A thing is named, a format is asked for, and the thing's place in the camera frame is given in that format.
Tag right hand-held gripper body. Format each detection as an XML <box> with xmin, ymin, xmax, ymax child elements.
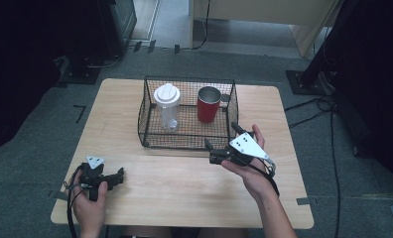
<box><xmin>208</xmin><ymin>131</ymin><xmax>271</xmax><ymax>167</ymax></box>

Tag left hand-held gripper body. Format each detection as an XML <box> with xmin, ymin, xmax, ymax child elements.
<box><xmin>79</xmin><ymin>155</ymin><xmax>116</xmax><ymax>202</ymax></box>

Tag red steel cup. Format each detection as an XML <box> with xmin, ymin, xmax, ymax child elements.
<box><xmin>196</xmin><ymin>85</ymin><xmax>223</xmax><ymax>125</ymax></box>

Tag black wire mesh basket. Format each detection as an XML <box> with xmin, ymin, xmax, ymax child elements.
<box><xmin>137</xmin><ymin>75</ymin><xmax>240</xmax><ymax>152</ymax></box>

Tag clear bottle with white lid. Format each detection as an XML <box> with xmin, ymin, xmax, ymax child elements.
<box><xmin>153</xmin><ymin>82</ymin><xmax>182</xmax><ymax>132</ymax></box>

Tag person's left hand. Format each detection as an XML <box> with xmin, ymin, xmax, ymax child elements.
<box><xmin>70</xmin><ymin>169</ymin><xmax>109</xmax><ymax>238</ymax></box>

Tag person's right hand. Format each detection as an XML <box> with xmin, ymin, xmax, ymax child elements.
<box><xmin>220</xmin><ymin>123</ymin><xmax>281</xmax><ymax>201</ymax></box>

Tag dark tape piece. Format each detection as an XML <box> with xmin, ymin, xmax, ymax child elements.
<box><xmin>47</xmin><ymin>189</ymin><xmax>69</xmax><ymax>201</ymax></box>

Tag black stand foot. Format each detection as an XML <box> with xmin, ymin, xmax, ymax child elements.
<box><xmin>54</xmin><ymin>55</ymin><xmax>102</xmax><ymax>87</ymax></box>

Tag beige wooden cabinet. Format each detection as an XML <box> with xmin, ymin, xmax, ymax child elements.
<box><xmin>189</xmin><ymin>0</ymin><xmax>345</xmax><ymax>60</ymax></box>

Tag dark curtain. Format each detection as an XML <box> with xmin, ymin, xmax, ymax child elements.
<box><xmin>303</xmin><ymin>0</ymin><xmax>393</xmax><ymax>199</ymax></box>
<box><xmin>0</xmin><ymin>0</ymin><xmax>101</xmax><ymax>157</ymax></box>

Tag black cabinet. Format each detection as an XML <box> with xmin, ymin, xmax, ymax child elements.
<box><xmin>96</xmin><ymin>0</ymin><xmax>138</xmax><ymax>58</ymax></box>

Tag right hand-held gripper cable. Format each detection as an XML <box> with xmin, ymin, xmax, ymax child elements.
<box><xmin>248</xmin><ymin>158</ymin><xmax>281</xmax><ymax>196</ymax></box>

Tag hand-held gripper cable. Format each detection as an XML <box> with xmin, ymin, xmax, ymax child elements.
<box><xmin>65</xmin><ymin>164</ymin><xmax>86</xmax><ymax>238</ymax></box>
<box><xmin>248</xmin><ymin>158</ymin><xmax>281</xmax><ymax>196</ymax></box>

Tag left hand-held gripper cable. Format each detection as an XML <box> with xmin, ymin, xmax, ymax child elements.
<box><xmin>65</xmin><ymin>164</ymin><xmax>86</xmax><ymax>238</ymax></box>

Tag tangled black floor cables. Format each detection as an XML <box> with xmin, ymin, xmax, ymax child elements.
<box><xmin>283</xmin><ymin>94</ymin><xmax>335</xmax><ymax>130</ymax></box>

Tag black stand base plate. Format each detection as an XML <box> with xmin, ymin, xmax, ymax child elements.
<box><xmin>285</xmin><ymin>69</ymin><xmax>329</xmax><ymax>97</ymax></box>

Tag long black floor cable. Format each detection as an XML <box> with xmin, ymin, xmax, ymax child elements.
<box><xmin>328</xmin><ymin>108</ymin><xmax>342</xmax><ymax>238</ymax></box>

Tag black cable by cabinet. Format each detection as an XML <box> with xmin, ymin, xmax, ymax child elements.
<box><xmin>180</xmin><ymin>0</ymin><xmax>212</xmax><ymax>52</ymax></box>

